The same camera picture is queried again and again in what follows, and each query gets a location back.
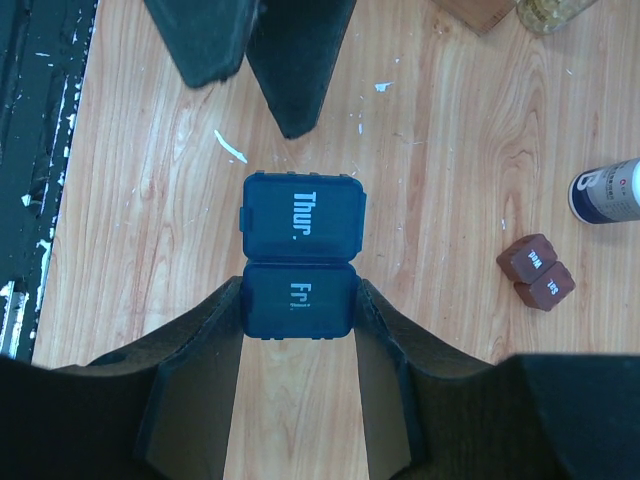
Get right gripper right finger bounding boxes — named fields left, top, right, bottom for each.
left=354, top=280, right=639, bottom=479

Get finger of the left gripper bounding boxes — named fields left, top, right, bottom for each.
left=144, top=0, right=259, bottom=89
left=247, top=0, right=356, bottom=139

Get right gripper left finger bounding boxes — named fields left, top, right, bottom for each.
left=1, top=277, right=243, bottom=479

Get teal pill box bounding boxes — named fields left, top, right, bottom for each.
left=239, top=172, right=366, bottom=340

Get clear jar of yellow pills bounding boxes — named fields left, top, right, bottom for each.
left=516, top=0, right=596, bottom=35

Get brown pill box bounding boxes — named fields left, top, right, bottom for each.
left=496, top=233, right=576, bottom=312

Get wooden compartment tray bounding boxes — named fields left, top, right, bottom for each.
left=434, top=0, right=517, bottom=35

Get white pill bottle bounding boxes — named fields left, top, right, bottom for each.
left=568, top=158, right=640, bottom=225

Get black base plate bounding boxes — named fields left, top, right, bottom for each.
left=1, top=1, right=98, bottom=362

